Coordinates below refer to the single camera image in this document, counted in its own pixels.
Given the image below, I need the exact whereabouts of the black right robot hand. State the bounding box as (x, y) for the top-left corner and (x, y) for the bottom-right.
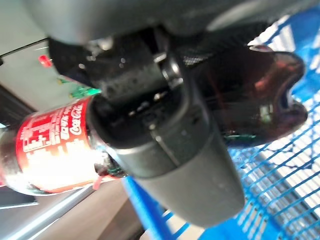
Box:
(24, 0), (320, 229)

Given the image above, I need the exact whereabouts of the blue plastic shopping basket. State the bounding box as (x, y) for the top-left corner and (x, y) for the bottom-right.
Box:
(121, 4), (320, 240)

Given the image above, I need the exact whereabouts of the Coca-Cola bottle red cap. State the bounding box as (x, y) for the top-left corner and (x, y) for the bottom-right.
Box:
(0, 42), (310, 197)

